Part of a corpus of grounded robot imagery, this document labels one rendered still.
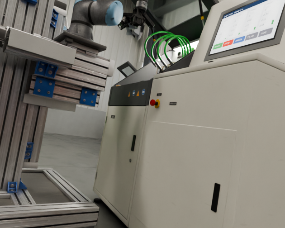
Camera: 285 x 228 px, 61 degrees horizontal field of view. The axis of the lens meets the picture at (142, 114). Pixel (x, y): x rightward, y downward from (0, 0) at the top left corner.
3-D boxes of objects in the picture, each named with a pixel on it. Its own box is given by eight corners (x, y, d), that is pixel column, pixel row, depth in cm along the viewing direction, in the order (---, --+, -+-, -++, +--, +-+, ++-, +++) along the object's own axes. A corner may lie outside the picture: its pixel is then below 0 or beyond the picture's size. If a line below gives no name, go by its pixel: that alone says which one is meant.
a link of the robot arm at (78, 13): (78, 30, 135) (83, 6, 136) (99, 30, 131) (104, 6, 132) (65, 19, 124) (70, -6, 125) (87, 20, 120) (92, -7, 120)
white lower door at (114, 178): (93, 187, 199) (107, 106, 202) (96, 187, 200) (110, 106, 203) (125, 220, 142) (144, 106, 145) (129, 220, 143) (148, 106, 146)
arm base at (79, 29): (69, 35, 117) (73, 15, 117) (59, 40, 129) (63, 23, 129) (97, 45, 125) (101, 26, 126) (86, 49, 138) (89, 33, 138)
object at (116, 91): (109, 105, 201) (112, 87, 202) (114, 106, 203) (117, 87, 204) (144, 105, 147) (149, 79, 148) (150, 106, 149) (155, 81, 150)
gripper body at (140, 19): (129, 25, 165) (132, 8, 166) (140, 29, 169) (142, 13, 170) (134, 22, 158) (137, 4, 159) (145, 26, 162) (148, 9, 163)
